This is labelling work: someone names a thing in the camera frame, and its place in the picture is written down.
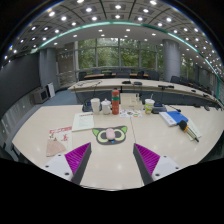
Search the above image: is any red drink bottle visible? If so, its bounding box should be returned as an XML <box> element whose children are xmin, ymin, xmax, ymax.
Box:
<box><xmin>111</xmin><ymin>88</ymin><xmax>121</xmax><ymax>116</ymax></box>

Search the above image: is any white paper cup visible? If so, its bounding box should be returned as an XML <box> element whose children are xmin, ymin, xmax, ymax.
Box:
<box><xmin>90</xmin><ymin>97</ymin><xmax>101</xmax><ymax>116</ymax></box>

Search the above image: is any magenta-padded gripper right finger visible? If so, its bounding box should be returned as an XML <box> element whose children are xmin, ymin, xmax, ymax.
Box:
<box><xmin>132</xmin><ymin>143</ymin><xmax>183</xmax><ymax>186</ymax></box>

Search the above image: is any white printed paper sheet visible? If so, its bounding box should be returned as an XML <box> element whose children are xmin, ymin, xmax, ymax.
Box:
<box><xmin>71</xmin><ymin>111</ymin><xmax>95</xmax><ymax>132</ymax></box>

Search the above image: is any black handheld microphone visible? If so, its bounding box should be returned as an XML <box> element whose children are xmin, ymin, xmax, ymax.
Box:
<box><xmin>178</xmin><ymin>119</ymin><xmax>200</xmax><ymax>144</ymax></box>

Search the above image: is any red and white leaflet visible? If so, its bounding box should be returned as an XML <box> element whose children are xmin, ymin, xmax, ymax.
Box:
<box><xmin>45</xmin><ymin>125</ymin><xmax>74</xmax><ymax>158</ymax></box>

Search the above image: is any group of ceiling lights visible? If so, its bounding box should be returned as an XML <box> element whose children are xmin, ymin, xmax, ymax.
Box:
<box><xmin>3</xmin><ymin>0</ymin><xmax>224</xmax><ymax>73</ymax></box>

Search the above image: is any pink computer mouse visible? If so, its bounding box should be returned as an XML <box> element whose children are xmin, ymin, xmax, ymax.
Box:
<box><xmin>105</xmin><ymin>127</ymin><xmax>116</xmax><ymax>141</ymax></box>

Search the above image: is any long curved conference table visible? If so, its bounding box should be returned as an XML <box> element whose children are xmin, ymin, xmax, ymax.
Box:
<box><xmin>68</xmin><ymin>78</ymin><xmax>223</xmax><ymax>105</ymax></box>

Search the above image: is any white cardboard box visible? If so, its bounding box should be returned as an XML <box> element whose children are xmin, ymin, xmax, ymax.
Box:
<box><xmin>119</xmin><ymin>93</ymin><xmax>143</xmax><ymax>112</ymax></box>

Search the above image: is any white lidded mug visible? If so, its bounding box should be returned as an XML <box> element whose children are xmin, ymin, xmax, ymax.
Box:
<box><xmin>100</xmin><ymin>98</ymin><xmax>112</xmax><ymax>116</ymax></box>

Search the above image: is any printed cup with straw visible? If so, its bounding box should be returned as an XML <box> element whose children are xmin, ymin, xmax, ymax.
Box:
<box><xmin>144</xmin><ymin>93</ymin><xmax>156</xmax><ymax>115</ymax></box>

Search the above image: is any colourful sticker sheet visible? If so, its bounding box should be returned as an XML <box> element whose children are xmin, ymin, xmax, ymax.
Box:
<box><xmin>118</xmin><ymin>109</ymin><xmax>144</xmax><ymax>119</ymax></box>

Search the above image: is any blue and white book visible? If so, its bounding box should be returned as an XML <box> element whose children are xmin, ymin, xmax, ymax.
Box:
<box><xmin>158</xmin><ymin>110</ymin><xmax>189</xmax><ymax>127</ymax></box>

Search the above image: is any cat face mouse pad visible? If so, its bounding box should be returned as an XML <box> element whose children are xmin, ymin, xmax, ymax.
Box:
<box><xmin>91</xmin><ymin>125</ymin><xmax>129</xmax><ymax>146</ymax></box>

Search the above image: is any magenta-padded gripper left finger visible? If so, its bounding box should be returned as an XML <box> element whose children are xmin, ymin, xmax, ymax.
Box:
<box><xmin>43</xmin><ymin>142</ymin><xmax>93</xmax><ymax>186</ymax></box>

